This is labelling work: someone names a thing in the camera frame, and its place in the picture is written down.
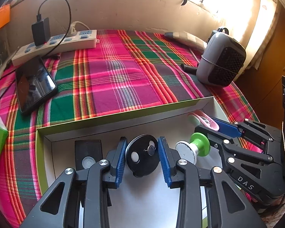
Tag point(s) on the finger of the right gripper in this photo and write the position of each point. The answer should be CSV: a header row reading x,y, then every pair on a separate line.
x,y
251,131
216,139

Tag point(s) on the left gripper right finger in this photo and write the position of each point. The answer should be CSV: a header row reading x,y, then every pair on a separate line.
x,y
226,205

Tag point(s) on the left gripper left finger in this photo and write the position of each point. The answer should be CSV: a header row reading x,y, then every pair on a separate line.
x,y
88,188

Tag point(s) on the green white spool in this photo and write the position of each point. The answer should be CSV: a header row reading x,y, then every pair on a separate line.
x,y
198,146

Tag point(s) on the pink white clip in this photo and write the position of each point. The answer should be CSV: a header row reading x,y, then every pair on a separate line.
x,y
198,117

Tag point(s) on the black round disc gadget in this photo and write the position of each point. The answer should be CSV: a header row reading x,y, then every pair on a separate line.
x,y
142,155

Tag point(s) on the black rectangular bike light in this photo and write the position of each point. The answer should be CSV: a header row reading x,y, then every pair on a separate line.
x,y
87,153

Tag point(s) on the wooden cabinet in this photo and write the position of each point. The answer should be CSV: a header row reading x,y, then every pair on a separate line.
x,y
263,87

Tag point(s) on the grey portable heater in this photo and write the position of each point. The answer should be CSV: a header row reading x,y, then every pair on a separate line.
x,y
222,59

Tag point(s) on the green white cardboard box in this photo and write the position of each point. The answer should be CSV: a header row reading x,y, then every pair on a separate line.
x,y
138,202

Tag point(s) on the beige tool on table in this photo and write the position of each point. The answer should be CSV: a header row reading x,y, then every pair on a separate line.
x,y
187,39

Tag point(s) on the plaid tablecloth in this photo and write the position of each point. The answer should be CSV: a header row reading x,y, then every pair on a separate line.
x,y
128,70

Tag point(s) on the heart pattern curtain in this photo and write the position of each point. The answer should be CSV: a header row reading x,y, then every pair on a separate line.
x,y
250,22

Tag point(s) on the black smartphone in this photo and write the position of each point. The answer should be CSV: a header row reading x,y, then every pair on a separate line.
x,y
34,85

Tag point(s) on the white power strip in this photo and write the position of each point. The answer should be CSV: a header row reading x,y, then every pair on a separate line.
x,y
82,40

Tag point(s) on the white plug in strip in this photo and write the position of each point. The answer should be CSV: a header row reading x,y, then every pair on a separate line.
x,y
72,31

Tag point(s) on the black charger plug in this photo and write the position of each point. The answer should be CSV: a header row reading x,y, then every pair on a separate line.
x,y
41,31

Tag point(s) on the orange box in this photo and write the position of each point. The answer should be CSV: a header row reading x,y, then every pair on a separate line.
x,y
4,15

